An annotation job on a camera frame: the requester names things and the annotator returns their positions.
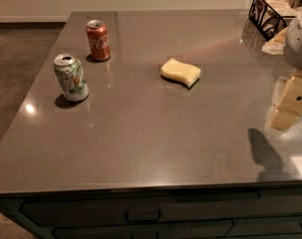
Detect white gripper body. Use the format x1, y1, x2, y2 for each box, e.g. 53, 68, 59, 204
284, 10, 302, 70

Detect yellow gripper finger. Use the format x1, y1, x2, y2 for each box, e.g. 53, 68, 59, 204
268, 71, 302, 131

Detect orange coke can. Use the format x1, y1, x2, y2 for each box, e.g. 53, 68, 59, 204
86, 20, 111, 61

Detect white green soda can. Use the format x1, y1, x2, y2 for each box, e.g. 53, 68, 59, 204
54, 53, 89, 102

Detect paper napkins in basket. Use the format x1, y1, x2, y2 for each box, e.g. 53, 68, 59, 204
261, 0, 302, 35

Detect yellow sponge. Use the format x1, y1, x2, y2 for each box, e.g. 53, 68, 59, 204
160, 59, 201, 88

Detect dark cabinet drawer front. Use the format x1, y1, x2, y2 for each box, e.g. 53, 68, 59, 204
22, 190, 302, 227

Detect black wire napkin basket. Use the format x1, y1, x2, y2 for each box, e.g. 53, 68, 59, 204
249, 0, 302, 41

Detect black drawer handle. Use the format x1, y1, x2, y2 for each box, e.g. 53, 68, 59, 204
125, 208, 161, 224

